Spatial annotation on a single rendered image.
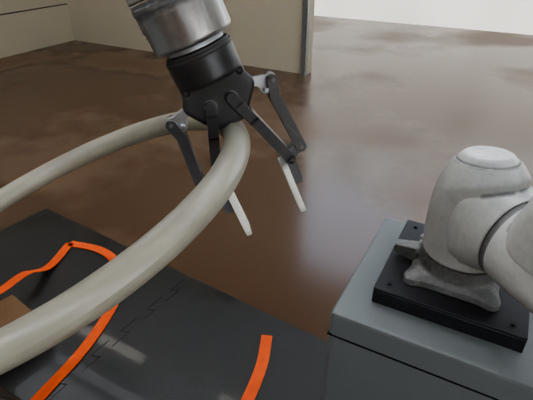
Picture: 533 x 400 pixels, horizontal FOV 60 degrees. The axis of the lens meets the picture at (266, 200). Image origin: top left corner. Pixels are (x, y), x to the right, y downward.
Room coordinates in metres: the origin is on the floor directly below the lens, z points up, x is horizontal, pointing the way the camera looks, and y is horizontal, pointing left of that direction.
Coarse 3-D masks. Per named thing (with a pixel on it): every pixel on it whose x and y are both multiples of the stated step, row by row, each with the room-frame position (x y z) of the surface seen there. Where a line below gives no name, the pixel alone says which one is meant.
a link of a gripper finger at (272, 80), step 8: (272, 80) 0.50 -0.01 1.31; (272, 88) 0.50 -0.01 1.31; (272, 96) 0.50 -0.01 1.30; (280, 96) 0.50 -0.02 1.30; (272, 104) 0.52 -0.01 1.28; (280, 104) 0.50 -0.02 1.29; (280, 112) 0.50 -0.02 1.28; (288, 112) 0.50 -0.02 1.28; (288, 120) 0.50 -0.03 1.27; (288, 128) 0.50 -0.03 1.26; (296, 128) 0.50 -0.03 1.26; (296, 136) 0.50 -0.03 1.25; (296, 144) 0.50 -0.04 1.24; (304, 144) 0.50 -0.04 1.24
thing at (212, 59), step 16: (208, 48) 0.47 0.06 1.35; (224, 48) 0.48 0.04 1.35; (176, 64) 0.47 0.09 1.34; (192, 64) 0.46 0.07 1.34; (208, 64) 0.46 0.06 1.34; (224, 64) 0.47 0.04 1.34; (240, 64) 0.49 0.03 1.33; (176, 80) 0.48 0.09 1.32; (192, 80) 0.46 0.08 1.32; (208, 80) 0.46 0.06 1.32; (224, 80) 0.49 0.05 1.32; (240, 80) 0.49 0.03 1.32; (192, 96) 0.48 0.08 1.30; (208, 96) 0.49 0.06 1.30; (224, 96) 0.49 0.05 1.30; (240, 96) 0.49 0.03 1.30; (192, 112) 0.48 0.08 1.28; (224, 112) 0.49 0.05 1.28
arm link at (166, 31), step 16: (160, 0) 0.46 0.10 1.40; (176, 0) 0.46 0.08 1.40; (192, 0) 0.46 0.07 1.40; (208, 0) 0.47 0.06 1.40; (144, 16) 0.47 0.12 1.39; (160, 16) 0.46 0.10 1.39; (176, 16) 0.46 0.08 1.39; (192, 16) 0.46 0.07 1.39; (208, 16) 0.47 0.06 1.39; (224, 16) 0.49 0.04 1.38; (144, 32) 0.47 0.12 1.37; (160, 32) 0.46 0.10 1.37; (176, 32) 0.46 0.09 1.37; (192, 32) 0.46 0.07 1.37; (208, 32) 0.46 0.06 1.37; (160, 48) 0.46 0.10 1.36; (176, 48) 0.46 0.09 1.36; (192, 48) 0.47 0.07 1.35
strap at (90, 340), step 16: (112, 256) 1.83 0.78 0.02; (32, 272) 1.61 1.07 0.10; (0, 288) 1.48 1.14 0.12; (96, 336) 1.31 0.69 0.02; (272, 336) 1.31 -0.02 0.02; (80, 352) 1.23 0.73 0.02; (64, 368) 1.15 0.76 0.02; (256, 368) 1.15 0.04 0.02; (48, 384) 1.08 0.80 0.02; (256, 384) 1.08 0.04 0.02
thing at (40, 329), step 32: (128, 128) 0.66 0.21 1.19; (160, 128) 0.64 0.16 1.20; (192, 128) 0.60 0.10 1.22; (224, 128) 0.49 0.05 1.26; (64, 160) 0.65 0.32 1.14; (224, 160) 0.39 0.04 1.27; (0, 192) 0.59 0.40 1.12; (32, 192) 0.62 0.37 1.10; (192, 192) 0.34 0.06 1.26; (224, 192) 0.35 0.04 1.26; (160, 224) 0.30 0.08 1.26; (192, 224) 0.31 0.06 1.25; (128, 256) 0.27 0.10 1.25; (160, 256) 0.28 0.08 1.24; (96, 288) 0.25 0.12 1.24; (128, 288) 0.26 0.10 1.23; (32, 320) 0.23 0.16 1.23; (64, 320) 0.23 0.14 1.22; (0, 352) 0.21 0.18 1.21; (32, 352) 0.22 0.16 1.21
